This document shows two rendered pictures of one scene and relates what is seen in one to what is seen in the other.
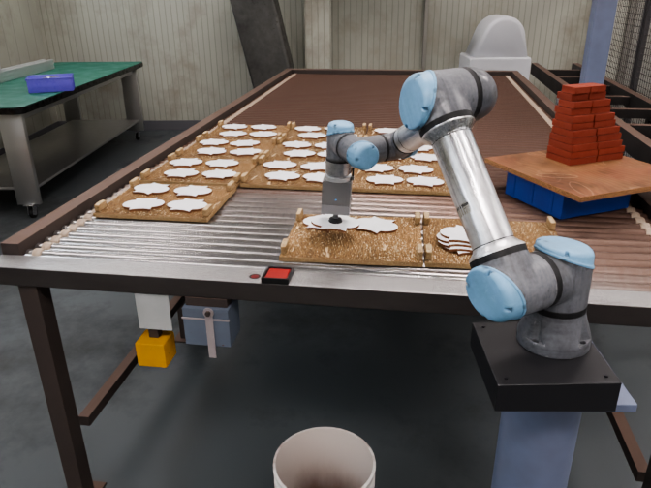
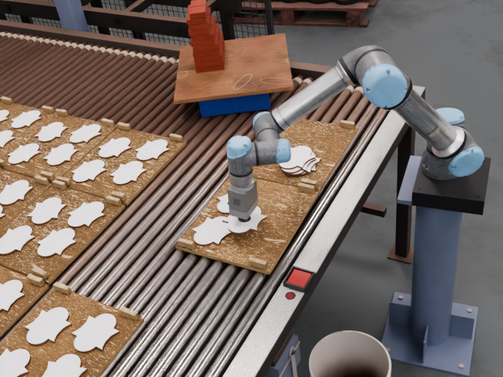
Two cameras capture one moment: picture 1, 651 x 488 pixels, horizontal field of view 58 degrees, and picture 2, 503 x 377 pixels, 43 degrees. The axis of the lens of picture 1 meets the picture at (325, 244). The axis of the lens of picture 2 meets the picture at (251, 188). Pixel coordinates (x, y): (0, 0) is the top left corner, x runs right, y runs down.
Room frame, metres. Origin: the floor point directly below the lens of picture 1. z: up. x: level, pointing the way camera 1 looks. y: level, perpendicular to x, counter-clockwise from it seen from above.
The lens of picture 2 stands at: (0.96, 1.41, 2.40)
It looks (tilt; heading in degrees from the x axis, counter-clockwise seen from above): 39 degrees down; 295
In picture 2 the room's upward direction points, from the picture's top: 9 degrees counter-clockwise
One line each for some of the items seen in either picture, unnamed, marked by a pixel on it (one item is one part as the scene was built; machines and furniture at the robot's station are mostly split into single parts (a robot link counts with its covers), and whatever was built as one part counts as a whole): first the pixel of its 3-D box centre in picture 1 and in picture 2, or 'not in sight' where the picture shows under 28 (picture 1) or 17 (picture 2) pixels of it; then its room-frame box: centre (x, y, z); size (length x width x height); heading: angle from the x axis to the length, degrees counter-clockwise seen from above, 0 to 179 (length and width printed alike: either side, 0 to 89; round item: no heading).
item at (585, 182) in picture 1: (584, 169); (233, 66); (2.05, -0.93, 1.03); 0.50 x 0.50 x 0.02; 21
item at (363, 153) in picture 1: (362, 151); (271, 149); (1.58, -0.11, 1.23); 0.11 x 0.11 x 0.08; 27
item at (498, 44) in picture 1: (490, 78); not in sight; (6.81, -1.88, 0.67); 0.68 x 0.58 x 1.34; 89
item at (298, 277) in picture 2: (277, 275); (299, 279); (1.44, 0.13, 0.92); 0.06 x 0.06 x 0.01; 81
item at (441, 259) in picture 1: (492, 243); (297, 150); (1.64, -0.50, 0.93); 0.41 x 0.35 x 0.02; 82
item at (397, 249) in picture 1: (355, 237); (248, 219); (1.69, -0.09, 0.93); 0.41 x 0.35 x 0.02; 83
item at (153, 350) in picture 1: (152, 325); not in sight; (1.49, 0.51, 0.74); 0.09 x 0.08 x 0.24; 81
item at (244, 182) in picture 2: (339, 167); (241, 176); (1.66, -0.04, 1.16); 0.08 x 0.08 x 0.05
